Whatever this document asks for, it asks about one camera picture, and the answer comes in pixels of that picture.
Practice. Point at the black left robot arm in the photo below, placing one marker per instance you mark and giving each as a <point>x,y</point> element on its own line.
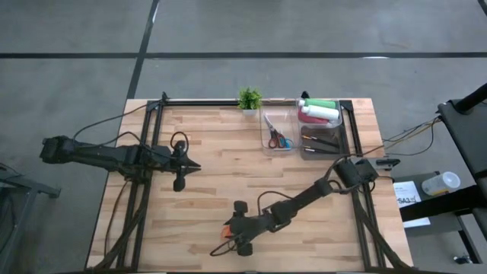
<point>95,154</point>

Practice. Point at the black aluminium rig frame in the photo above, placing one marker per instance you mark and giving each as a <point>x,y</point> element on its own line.
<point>198,102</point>

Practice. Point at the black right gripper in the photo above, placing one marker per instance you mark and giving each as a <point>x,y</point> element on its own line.
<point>251,224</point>

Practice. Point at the clear plastic jar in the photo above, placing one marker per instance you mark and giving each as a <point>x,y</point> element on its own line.
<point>441,183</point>

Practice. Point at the grey metal stand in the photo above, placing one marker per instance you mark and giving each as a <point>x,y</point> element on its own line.
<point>23,184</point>

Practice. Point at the black side cart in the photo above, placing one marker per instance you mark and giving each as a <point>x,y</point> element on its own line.
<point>464,137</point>

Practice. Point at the red paint bottle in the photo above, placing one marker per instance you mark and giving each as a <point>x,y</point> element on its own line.
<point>308,118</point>

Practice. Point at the small potted green plant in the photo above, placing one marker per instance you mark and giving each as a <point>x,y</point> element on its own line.
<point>249,99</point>

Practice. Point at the white paint bottle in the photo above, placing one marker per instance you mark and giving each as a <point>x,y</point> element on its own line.
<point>321,112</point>

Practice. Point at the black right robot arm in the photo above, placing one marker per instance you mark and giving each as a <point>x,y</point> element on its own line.
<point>304,198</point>

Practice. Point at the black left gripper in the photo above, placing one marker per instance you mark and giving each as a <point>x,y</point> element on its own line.
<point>161,160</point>

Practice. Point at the small black floor object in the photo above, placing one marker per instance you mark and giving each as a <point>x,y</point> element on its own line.
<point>462,259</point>

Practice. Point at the green paint bottle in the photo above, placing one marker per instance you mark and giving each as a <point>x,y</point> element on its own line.
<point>323,103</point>

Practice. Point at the clear plastic bin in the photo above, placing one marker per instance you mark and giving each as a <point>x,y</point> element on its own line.
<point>279,114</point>

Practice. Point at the grey translucent plastic bin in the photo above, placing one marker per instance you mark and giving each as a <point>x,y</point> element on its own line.
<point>323,131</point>

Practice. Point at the white paper sheet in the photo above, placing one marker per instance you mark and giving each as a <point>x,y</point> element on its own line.
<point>409,190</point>

